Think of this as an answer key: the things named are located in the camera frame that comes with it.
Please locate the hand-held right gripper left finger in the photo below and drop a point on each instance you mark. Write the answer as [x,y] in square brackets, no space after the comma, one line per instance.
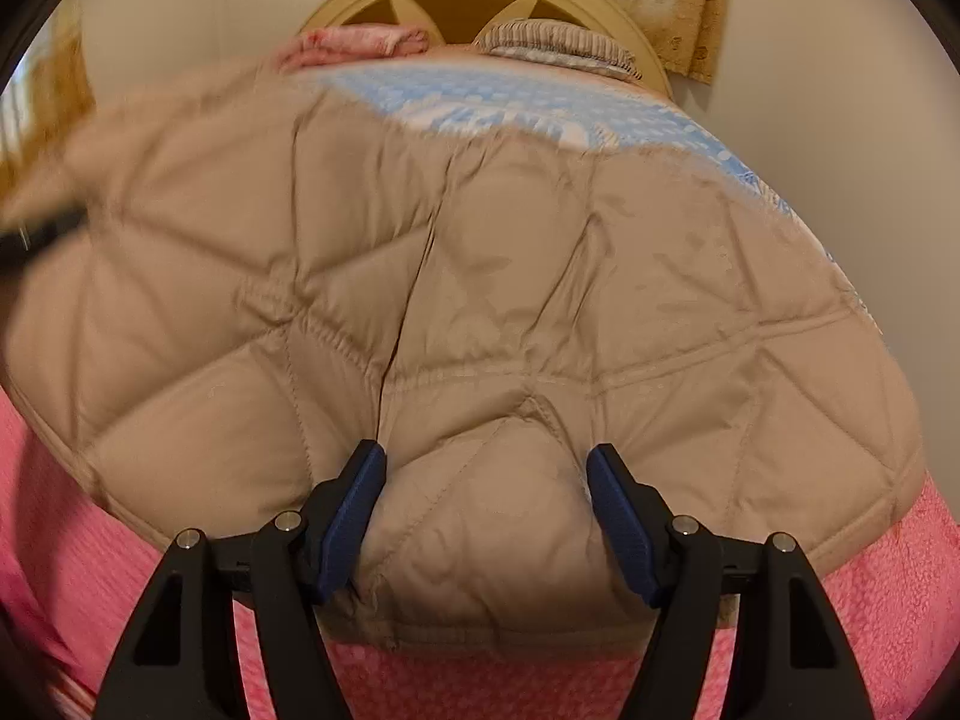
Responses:
[351,514]

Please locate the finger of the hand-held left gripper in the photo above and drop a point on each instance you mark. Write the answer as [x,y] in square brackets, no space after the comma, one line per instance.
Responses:
[52,225]

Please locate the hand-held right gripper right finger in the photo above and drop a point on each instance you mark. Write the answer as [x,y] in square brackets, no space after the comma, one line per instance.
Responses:
[622,521]

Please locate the beige quilted puffer jacket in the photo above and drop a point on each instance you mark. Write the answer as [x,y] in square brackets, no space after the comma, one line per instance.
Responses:
[450,300]

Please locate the yellow floral curtain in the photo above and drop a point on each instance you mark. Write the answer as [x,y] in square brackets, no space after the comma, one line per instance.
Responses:
[37,90]
[675,7]

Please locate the pink floral folded blanket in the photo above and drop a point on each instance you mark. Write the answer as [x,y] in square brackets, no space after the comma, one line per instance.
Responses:
[360,41]

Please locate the blue pink patterned bedspread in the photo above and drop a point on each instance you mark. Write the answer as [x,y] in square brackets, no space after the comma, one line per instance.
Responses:
[487,97]

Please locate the grey patterned pillow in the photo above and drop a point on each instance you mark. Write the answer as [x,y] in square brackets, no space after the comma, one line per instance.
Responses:
[547,60]

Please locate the striped pillow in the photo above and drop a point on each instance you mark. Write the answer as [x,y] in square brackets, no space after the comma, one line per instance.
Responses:
[555,37]

